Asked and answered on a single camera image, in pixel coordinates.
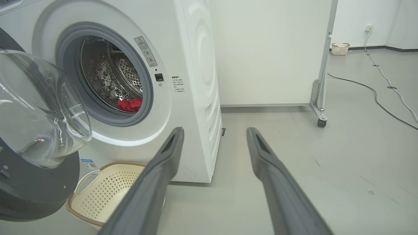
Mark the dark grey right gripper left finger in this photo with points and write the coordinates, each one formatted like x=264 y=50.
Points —
x=150 y=189

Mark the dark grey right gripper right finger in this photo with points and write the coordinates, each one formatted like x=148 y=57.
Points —
x=284 y=195

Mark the red garment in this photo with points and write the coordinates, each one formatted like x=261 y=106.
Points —
x=130 y=105

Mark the washing machine glass door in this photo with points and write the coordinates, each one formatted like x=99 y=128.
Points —
x=36 y=137

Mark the cream perforated laundry basket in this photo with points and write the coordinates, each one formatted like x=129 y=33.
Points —
x=98 y=192

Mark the white front-load washing machine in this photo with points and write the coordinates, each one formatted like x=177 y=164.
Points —
x=196 y=98

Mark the stainless steel washing machine drum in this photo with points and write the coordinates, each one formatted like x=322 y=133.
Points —
x=104 y=71

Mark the small cream laundry basket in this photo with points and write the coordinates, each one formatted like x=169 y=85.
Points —
x=340 y=49

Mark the blue energy label sticker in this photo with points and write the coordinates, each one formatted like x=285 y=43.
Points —
x=89 y=164

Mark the metal stand leg with caster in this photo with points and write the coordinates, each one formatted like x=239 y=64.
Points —
x=319 y=104

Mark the black printed text label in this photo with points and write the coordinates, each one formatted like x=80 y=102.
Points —
x=178 y=84

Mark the grey warning sticker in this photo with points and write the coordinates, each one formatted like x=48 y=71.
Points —
x=145 y=51

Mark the white partition panel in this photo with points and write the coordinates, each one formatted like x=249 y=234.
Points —
x=267 y=52

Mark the white wall outlet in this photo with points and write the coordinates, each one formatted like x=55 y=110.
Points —
x=369 y=28

